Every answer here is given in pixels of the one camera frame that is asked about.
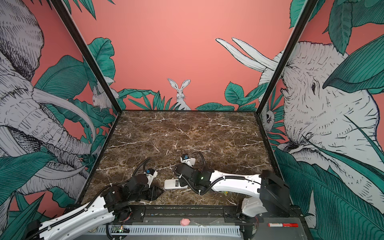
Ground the red white marker pen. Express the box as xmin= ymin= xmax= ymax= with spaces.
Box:
xmin=268 ymin=223 xmax=299 ymax=228

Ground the black corner frame post left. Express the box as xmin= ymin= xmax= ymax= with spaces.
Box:
xmin=49 ymin=0 xmax=123 ymax=114

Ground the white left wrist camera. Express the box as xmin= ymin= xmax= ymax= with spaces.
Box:
xmin=145 ymin=168 xmax=158 ymax=187

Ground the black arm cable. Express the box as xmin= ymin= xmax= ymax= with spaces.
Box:
xmin=131 ymin=157 xmax=152 ymax=178
xmin=191 ymin=151 xmax=207 ymax=173

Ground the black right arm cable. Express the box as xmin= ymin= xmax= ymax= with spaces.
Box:
xmin=191 ymin=151 xmax=207 ymax=173

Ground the black corner frame post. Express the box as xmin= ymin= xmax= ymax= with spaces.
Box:
xmin=49 ymin=0 xmax=123 ymax=114
xmin=255 ymin=0 xmax=319 ymax=115

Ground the white slotted cable duct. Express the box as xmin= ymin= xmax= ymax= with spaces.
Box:
xmin=98 ymin=224 xmax=242 ymax=238

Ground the white red remote control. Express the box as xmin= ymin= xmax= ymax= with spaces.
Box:
xmin=164 ymin=179 xmax=188 ymax=190

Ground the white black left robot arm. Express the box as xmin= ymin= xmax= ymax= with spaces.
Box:
xmin=22 ymin=169 xmax=164 ymax=240

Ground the black corner frame post right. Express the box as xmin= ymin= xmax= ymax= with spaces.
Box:
xmin=255 ymin=0 xmax=319 ymax=115

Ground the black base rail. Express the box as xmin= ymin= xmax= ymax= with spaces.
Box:
xmin=114 ymin=205 xmax=306 ymax=226

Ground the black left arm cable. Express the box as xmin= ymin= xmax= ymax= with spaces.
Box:
xmin=131 ymin=157 xmax=152 ymax=178

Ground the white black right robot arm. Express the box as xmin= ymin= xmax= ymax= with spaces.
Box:
xmin=173 ymin=163 xmax=291 ymax=218

